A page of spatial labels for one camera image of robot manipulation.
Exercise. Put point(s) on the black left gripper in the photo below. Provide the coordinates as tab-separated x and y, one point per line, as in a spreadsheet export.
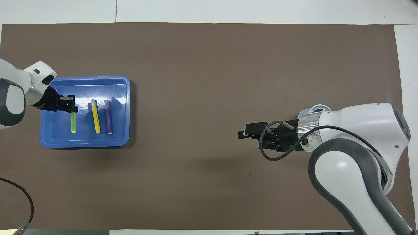
50	99

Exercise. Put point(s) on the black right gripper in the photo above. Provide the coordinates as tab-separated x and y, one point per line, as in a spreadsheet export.
287	137

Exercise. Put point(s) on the green marker pen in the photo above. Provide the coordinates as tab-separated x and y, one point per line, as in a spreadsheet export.
73	122

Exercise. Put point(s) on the yellow marker pen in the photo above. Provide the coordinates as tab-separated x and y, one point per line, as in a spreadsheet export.
96	117

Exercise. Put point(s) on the purple marker pen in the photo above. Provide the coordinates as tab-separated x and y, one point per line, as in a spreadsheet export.
109	119

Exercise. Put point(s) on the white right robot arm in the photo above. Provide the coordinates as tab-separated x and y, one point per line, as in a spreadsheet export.
359	130

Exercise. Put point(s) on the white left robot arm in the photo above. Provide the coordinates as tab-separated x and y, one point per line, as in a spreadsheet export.
13	85

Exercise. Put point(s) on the blue plastic tray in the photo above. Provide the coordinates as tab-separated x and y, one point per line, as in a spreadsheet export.
65	138

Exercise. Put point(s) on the translucent plastic cup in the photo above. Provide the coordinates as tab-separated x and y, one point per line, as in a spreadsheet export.
313	108

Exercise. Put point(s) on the brown table mat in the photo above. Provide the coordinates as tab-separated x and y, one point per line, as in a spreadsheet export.
209	65

